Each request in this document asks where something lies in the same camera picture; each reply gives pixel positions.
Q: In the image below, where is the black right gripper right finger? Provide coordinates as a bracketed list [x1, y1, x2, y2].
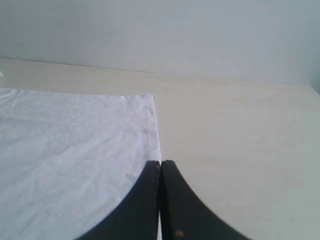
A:
[159, 160, 248, 240]

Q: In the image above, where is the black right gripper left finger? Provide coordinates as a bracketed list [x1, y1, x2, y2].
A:
[79, 161, 160, 240]

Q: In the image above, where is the white t-shirt red lettering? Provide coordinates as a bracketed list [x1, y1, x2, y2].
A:
[0, 88, 161, 240]

